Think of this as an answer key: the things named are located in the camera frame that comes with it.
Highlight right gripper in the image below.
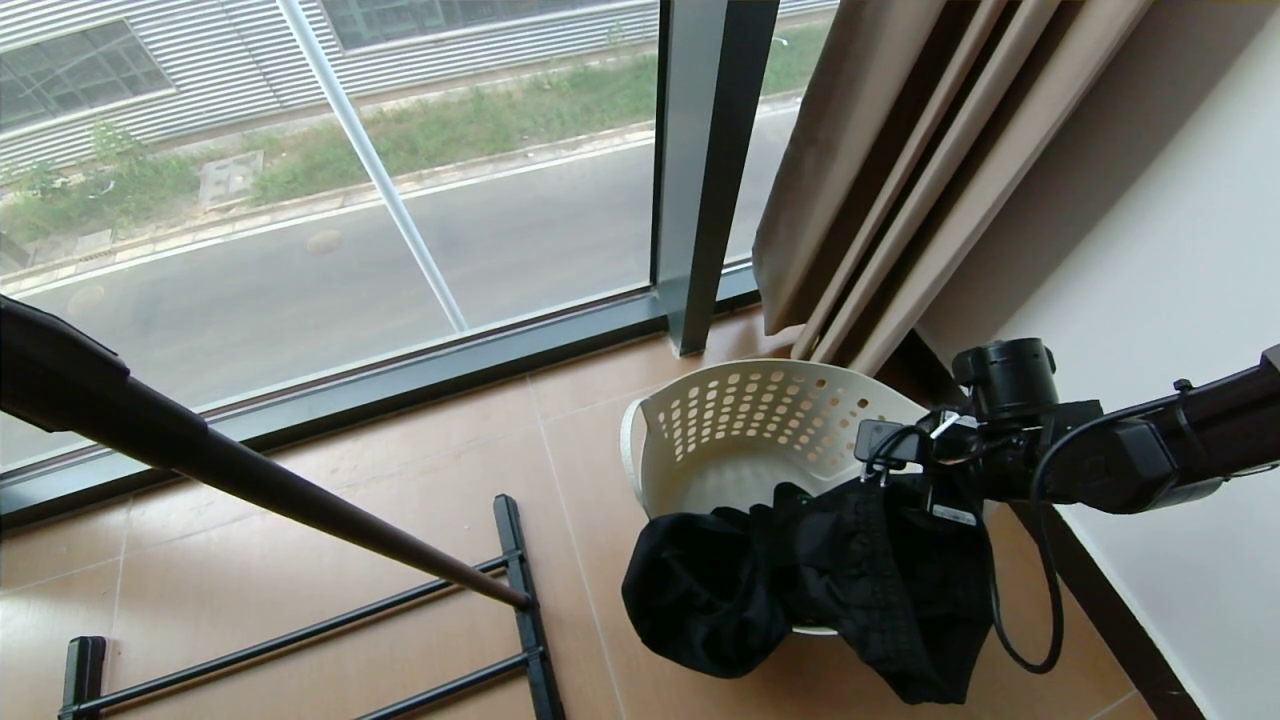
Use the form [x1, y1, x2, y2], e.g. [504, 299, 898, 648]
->
[899, 413, 1047, 527]

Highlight black shorts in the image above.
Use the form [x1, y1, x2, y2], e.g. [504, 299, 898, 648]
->
[768, 474, 997, 706]

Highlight white laundry basket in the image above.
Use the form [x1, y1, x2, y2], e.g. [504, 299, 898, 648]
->
[619, 358, 933, 637]

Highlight black clothes rack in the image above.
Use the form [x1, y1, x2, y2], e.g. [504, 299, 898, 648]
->
[0, 294, 567, 720]

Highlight brown curtain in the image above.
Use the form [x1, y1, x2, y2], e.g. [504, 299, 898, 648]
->
[751, 0, 1157, 378]

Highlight window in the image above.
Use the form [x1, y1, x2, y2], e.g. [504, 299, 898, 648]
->
[0, 0, 841, 532]

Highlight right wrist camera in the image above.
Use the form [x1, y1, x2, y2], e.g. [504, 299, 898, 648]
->
[854, 417, 927, 473]

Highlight black cable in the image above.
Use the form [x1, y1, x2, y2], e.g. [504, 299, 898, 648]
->
[987, 395, 1191, 676]

